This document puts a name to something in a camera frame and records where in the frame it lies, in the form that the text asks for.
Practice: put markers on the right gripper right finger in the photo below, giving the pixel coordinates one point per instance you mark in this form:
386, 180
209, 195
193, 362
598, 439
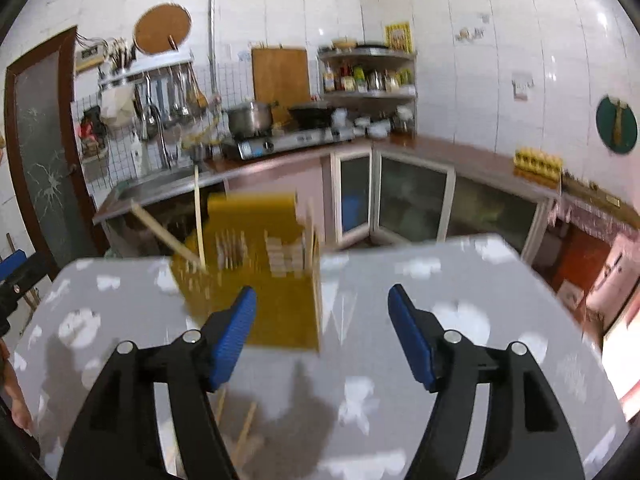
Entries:
526, 434

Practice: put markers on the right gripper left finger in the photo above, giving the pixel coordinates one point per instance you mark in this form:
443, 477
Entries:
115, 435

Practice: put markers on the wooden chopstick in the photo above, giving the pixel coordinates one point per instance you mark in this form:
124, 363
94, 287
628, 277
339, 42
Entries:
219, 406
165, 236
243, 436
198, 217

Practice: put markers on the kitchen counter cabinet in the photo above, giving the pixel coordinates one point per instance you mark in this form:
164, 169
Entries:
363, 193

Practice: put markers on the left hand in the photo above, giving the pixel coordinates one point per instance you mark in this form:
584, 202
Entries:
19, 410

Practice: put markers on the brown glass door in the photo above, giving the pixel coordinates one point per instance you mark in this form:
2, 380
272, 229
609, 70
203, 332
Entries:
45, 167

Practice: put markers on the steel sink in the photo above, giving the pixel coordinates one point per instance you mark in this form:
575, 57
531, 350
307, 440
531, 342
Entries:
168, 182

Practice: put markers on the white soap bottle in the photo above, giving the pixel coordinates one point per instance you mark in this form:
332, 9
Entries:
136, 153

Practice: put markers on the grey patterned tablecloth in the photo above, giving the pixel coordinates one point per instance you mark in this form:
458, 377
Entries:
350, 410

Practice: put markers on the yellow utensil holder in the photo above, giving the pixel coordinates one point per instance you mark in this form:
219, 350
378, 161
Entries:
258, 240

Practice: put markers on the gas stove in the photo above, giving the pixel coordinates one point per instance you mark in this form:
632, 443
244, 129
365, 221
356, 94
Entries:
266, 146

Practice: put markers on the steel cooking pot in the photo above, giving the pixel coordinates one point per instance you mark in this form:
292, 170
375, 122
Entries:
251, 118

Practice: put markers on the round wooden board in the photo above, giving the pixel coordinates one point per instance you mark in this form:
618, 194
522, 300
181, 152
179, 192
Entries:
162, 28

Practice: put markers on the yellow egg tray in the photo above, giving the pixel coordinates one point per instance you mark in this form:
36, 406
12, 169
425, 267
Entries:
539, 163

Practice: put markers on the black wok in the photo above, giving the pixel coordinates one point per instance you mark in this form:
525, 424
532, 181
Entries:
312, 115

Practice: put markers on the rectangular wooden cutting board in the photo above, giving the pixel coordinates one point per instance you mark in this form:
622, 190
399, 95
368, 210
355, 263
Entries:
280, 74

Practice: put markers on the corner shelf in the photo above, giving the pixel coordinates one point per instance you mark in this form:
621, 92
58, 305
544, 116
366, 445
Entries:
371, 78

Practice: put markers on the wall utensil rack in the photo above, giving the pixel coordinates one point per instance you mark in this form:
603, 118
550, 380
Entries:
161, 89

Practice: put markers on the green round wall board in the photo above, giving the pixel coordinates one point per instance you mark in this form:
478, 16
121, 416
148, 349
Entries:
616, 125

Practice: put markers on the white wall socket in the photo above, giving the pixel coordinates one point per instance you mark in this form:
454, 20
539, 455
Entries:
522, 83

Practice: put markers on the yellow wall poster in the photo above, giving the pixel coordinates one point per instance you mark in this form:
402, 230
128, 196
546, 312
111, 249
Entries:
398, 37

